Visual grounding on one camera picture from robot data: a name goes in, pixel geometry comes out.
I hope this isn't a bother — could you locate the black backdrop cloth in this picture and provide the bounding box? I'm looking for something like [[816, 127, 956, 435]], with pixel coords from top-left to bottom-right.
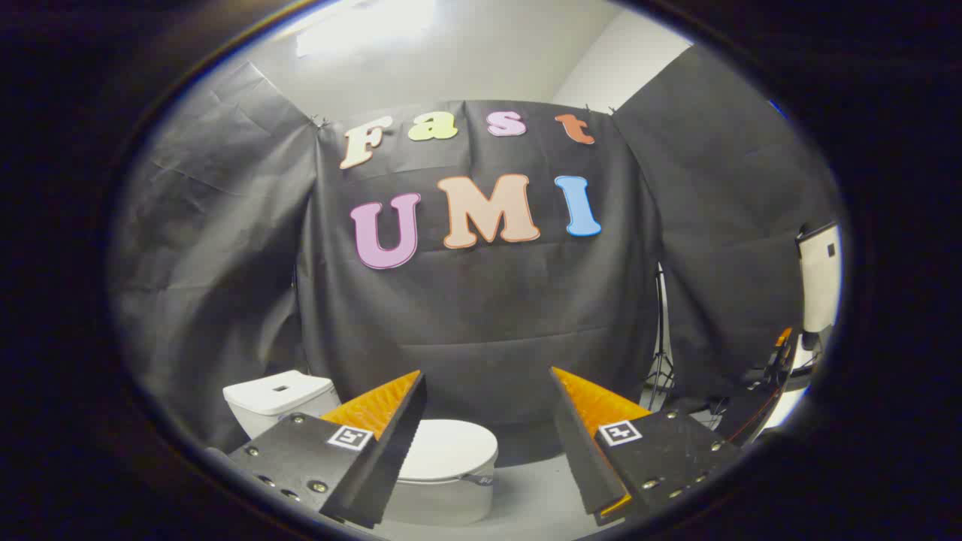
[[109, 45, 843, 459]]

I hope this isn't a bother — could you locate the black tripod stand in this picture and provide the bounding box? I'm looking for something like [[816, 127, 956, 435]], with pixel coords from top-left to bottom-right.
[[643, 263, 677, 411]]

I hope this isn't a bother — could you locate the dark equipment table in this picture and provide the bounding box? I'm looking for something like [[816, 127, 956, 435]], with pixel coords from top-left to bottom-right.
[[714, 327, 799, 446]]

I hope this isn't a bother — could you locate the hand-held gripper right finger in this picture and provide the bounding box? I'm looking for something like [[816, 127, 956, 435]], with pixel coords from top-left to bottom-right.
[[549, 366, 746, 527]]

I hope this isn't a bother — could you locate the white board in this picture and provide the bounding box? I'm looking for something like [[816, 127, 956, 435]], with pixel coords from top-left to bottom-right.
[[795, 222, 841, 335]]

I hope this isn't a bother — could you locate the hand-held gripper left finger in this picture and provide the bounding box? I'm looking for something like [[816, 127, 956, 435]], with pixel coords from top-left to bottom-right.
[[228, 369, 428, 529]]

